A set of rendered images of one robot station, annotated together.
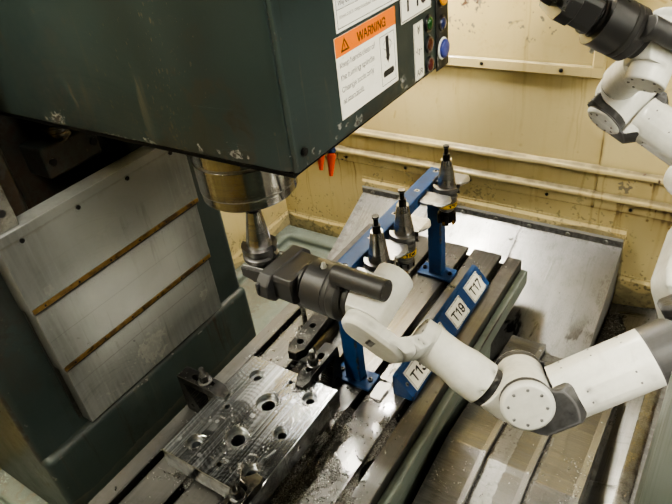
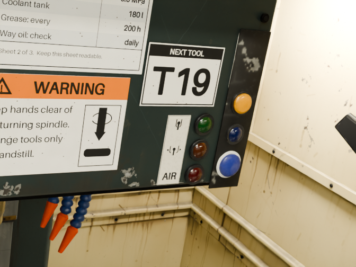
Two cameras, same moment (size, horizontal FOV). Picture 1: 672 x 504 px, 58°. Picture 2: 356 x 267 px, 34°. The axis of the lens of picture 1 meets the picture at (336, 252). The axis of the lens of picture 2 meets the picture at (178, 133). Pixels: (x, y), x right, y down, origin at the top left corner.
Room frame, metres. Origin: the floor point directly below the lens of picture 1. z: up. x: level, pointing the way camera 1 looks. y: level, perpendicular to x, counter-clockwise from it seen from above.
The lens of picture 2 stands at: (0.34, -0.38, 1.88)
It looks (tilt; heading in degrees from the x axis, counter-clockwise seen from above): 18 degrees down; 20
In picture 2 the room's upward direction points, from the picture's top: 10 degrees clockwise
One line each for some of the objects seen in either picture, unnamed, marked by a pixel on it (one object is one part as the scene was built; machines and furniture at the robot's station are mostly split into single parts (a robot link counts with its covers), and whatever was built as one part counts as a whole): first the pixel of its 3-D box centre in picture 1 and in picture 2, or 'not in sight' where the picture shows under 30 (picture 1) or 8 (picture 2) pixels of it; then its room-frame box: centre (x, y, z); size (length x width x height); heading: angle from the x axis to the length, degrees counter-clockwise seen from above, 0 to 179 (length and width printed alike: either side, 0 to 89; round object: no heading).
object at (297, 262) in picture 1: (306, 279); not in sight; (0.82, 0.06, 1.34); 0.13 x 0.12 x 0.10; 140
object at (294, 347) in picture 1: (320, 327); not in sight; (1.15, 0.06, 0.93); 0.26 x 0.05 x 0.06; 148
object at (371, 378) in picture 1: (350, 330); not in sight; (1.00, -0.01, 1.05); 0.10 x 0.05 x 0.30; 53
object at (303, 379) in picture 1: (317, 373); not in sight; (0.96, 0.08, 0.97); 0.13 x 0.03 x 0.15; 143
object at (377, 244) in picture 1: (377, 244); not in sight; (1.01, -0.09, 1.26); 0.04 x 0.04 x 0.07
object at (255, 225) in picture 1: (256, 226); not in sight; (0.88, 0.13, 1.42); 0.04 x 0.04 x 0.07
